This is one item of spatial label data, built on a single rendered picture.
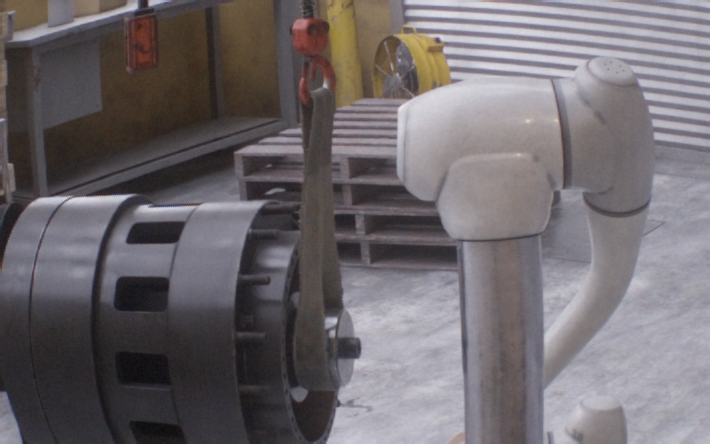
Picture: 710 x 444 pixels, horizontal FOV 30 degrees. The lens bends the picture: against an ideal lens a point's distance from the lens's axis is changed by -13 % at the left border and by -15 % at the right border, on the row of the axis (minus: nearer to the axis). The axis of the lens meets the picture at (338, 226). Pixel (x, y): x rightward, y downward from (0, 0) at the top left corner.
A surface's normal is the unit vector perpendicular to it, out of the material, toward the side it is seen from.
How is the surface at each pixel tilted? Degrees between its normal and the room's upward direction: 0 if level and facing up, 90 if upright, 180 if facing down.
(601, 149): 103
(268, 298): 47
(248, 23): 90
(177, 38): 90
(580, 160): 108
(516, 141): 84
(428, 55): 56
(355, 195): 90
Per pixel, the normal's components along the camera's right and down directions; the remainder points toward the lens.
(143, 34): 0.32, 0.21
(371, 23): -0.63, 0.24
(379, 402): -0.08, -0.97
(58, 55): 0.77, 0.09
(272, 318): -0.23, -0.30
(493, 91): -0.12, -0.69
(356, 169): 0.89, 0.04
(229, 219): -0.14, -0.87
